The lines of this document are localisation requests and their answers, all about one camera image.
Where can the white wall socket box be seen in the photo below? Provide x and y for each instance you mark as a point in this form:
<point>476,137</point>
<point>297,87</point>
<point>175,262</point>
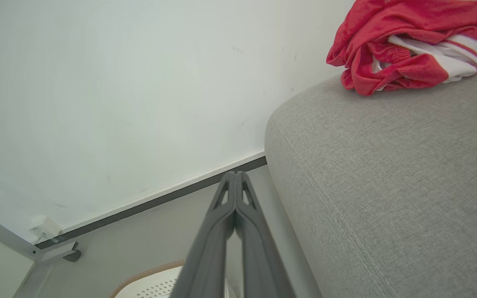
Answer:
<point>47,229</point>

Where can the grey fabric sofa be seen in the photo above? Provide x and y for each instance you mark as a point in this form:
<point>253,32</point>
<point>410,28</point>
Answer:
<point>387,186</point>

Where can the white and black baseboard strip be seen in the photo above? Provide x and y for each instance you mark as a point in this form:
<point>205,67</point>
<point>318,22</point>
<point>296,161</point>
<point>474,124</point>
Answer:
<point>160,196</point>

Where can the white laundry basket brown rim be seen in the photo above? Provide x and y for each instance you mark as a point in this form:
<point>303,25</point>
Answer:
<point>155,285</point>

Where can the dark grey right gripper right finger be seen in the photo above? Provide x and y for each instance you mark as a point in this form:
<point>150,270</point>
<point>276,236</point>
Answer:
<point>261,265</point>

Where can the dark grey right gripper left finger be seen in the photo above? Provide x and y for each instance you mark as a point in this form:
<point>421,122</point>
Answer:
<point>207,256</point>

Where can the red and white striped garment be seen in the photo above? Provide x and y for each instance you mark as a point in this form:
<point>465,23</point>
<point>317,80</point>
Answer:
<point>387,25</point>

